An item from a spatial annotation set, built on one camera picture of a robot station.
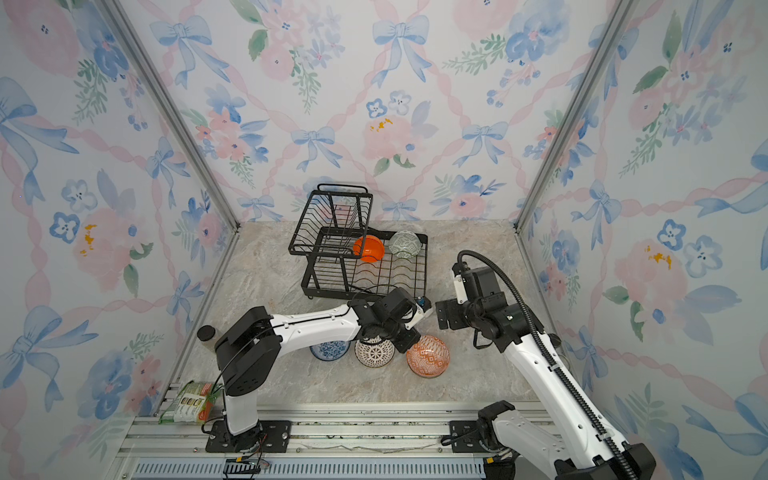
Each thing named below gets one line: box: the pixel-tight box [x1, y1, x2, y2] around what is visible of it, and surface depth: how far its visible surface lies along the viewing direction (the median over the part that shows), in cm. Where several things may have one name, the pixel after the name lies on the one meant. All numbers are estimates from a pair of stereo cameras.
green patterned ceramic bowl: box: [389, 230, 422, 259], surface depth 112 cm
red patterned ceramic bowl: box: [406, 335, 451, 378], surface depth 85 cm
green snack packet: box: [158, 381, 224, 426], surface depth 76 cm
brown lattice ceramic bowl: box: [354, 339, 395, 368], surface depth 87 cm
